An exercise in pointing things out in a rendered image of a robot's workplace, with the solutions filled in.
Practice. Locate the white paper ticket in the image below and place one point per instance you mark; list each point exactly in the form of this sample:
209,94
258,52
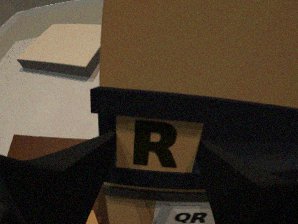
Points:
178,212

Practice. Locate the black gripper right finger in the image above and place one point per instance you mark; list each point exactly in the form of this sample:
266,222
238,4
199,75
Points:
240,193

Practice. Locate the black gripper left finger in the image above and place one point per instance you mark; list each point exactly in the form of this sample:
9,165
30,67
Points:
60,188

